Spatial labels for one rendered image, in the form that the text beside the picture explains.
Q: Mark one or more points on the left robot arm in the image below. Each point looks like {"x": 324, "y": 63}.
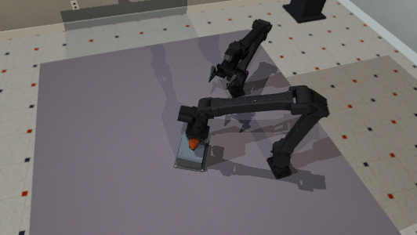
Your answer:
{"x": 311, "y": 111}

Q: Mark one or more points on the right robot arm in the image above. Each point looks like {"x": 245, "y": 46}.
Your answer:
{"x": 244, "y": 50}

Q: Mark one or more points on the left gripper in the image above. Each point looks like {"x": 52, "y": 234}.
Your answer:
{"x": 196, "y": 132}

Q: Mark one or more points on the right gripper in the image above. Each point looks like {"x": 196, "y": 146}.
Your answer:
{"x": 222, "y": 72}

